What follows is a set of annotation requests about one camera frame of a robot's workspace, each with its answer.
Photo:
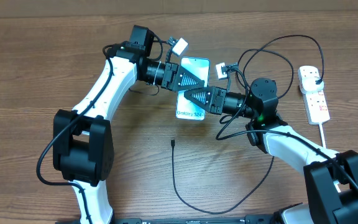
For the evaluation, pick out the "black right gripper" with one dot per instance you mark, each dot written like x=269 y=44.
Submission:
x=214 y=101

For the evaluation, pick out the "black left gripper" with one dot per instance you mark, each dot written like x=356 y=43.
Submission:
x=171 y=80

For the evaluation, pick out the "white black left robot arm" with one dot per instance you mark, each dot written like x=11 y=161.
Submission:
x=82 y=140

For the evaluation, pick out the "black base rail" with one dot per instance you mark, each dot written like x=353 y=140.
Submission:
x=248 y=219

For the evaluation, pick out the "blue Galaxy smartphone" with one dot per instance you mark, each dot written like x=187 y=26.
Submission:
x=185 y=108

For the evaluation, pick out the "white power strip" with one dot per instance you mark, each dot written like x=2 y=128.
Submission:
x=315 y=103

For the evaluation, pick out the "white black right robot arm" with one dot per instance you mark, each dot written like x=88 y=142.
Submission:
x=331 y=177

